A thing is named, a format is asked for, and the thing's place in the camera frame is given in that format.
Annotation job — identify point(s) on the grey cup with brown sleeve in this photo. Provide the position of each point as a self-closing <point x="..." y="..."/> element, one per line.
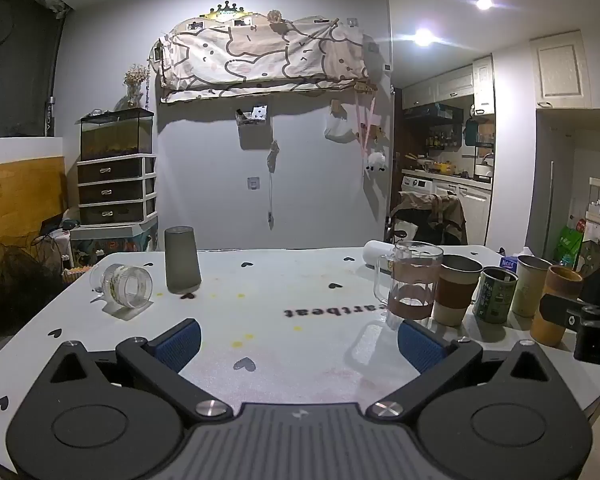
<point x="455" y="291"/>

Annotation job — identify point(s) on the ochre yellow cup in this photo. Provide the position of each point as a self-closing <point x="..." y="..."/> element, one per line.
<point x="555" y="322"/>

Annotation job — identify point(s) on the white cylindrical cup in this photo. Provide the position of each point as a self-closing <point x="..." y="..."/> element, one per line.
<point x="377" y="252"/>

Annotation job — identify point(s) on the white hanging bag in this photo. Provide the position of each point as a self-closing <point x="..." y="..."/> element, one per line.
<point x="338" y="129"/>

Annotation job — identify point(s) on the printed blanket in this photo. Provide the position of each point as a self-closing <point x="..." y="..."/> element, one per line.
<point x="265" y="55"/>

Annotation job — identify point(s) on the clear glass cup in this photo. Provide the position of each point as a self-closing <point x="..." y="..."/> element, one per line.
<point x="124" y="285"/>

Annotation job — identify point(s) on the grey plastic cup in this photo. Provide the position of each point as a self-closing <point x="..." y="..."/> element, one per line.
<point x="182" y="260"/>

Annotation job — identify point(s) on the large white wall cabinet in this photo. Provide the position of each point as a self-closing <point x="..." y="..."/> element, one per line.
<point x="560" y="67"/>

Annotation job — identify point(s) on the pale green cup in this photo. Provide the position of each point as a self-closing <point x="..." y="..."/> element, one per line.
<point x="530" y="285"/>

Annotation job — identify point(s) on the white washing machine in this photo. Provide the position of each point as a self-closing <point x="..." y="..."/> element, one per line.
<point x="418" y="185"/>

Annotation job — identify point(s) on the ceiling light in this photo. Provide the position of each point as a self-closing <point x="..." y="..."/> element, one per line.
<point x="484" y="3"/>
<point x="422" y="36"/>

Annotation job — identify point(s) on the wall-mounted holder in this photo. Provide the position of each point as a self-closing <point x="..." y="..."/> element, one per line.
<point x="252" y="114"/>

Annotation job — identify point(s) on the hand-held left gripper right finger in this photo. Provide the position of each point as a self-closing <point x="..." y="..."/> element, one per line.
<point x="420" y="346"/>

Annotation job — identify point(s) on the green bag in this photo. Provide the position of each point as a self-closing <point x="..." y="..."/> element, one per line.
<point x="569" y="245"/>

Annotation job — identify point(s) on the black curtain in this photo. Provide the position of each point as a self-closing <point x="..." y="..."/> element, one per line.
<point x="20" y="60"/>

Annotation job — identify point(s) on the long white kitchen cabinet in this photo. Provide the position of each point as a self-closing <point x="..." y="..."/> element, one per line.
<point x="437" y="88"/>

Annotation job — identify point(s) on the black net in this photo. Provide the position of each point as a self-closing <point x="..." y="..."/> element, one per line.
<point x="17" y="280"/>

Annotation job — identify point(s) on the dried flower bouquet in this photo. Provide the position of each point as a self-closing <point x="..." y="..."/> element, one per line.
<point x="136" y="79"/>

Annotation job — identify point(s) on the glass mug with brown sleeve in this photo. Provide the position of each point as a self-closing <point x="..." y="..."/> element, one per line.
<point x="410" y="280"/>

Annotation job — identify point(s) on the white plush toy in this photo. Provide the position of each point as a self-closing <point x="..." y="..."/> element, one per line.
<point x="376" y="161"/>

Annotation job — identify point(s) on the printed storage cabinet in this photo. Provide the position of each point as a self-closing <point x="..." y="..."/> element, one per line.
<point x="115" y="242"/>

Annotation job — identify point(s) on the white drawer unit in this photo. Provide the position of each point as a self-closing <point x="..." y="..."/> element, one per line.
<point x="115" y="190"/>

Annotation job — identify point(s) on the green printed cup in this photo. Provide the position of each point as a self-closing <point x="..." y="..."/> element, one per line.
<point x="495" y="296"/>

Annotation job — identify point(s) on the chair draped with clothes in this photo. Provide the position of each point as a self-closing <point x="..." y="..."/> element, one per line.
<point x="427" y="220"/>

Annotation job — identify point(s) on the narrow white wall cabinet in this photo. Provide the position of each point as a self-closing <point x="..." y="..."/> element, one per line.
<point x="483" y="85"/>

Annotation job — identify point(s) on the square wall hook plate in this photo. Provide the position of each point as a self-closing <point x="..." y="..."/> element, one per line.
<point x="253" y="183"/>

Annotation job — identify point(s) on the small blue box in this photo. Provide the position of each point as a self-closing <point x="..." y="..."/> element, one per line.
<point x="508" y="263"/>

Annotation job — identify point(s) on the wooden wall panel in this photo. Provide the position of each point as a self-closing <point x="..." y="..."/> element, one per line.
<point x="20" y="195"/>

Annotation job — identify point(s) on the gold crown decoration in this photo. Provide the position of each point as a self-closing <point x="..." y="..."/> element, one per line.
<point x="226" y="12"/>

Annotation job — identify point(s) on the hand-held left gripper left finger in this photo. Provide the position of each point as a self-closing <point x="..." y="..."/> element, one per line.
<point x="180" y="344"/>

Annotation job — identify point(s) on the glass fish tank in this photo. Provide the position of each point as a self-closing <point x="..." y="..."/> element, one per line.
<point x="115" y="135"/>

